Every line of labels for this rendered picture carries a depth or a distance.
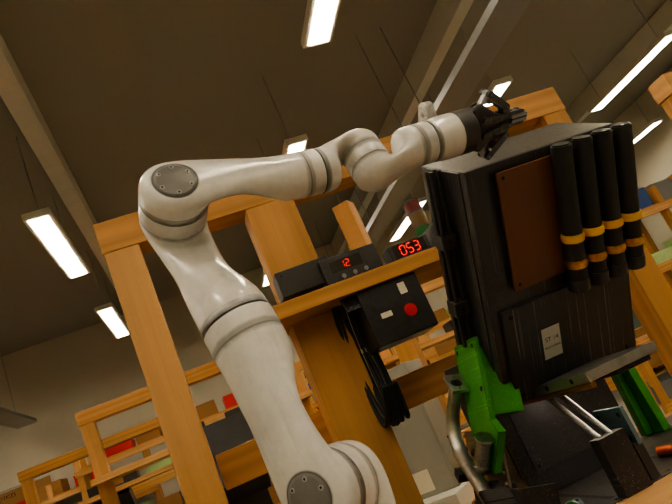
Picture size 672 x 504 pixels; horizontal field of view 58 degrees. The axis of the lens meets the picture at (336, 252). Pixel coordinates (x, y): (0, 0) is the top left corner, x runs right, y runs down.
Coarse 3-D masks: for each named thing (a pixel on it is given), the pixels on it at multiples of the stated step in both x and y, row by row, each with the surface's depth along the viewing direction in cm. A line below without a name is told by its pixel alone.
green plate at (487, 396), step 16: (464, 352) 130; (480, 352) 125; (464, 368) 131; (480, 368) 123; (480, 384) 124; (496, 384) 124; (512, 384) 125; (480, 400) 124; (496, 400) 123; (512, 400) 123; (480, 416) 125
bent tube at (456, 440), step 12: (456, 384) 133; (456, 396) 131; (456, 408) 132; (456, 420) 133; (456, 432) 133; (456, 444) 132; (456, 456) 130; (468, 456) 129; (468, 468) 126; (480, 480) 122
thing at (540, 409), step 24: (600, 384) 145; (528, 408) 139; (552, 408) 140; (600, 408) 142; (528, 432) 138; (552, 432) 138; (576, 432) 139; (600, 432) 140; (528, 456) 136; (552, 456) 136; (576, 456) 138; (528, 480) 134; (552, 480) 135; (576, 480) 136
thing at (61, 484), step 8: (144, 456) 965; (56, 480) 938; (64, 480) 956; (40, 488) 933; (48, 488) 927; (56, 488) 934; (64, 488) 943; (152, 488) 947; (160, 488) 991; (40, 496) 929; (48, 496) 923; (56, 496) 926; (64, 496) 923; (136, 496) 939; (160, 496) 948
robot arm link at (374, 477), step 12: (336, 444) 67; (348, 444) 68; (360, 444) 69; (348, 456) 64; (360, 456) 66; (372, 456) 68; (360, 468) 64; (372, 468) 66; (372, 480) 65; (384, 480) 67; (372, 492) 64; (384, 492) 66
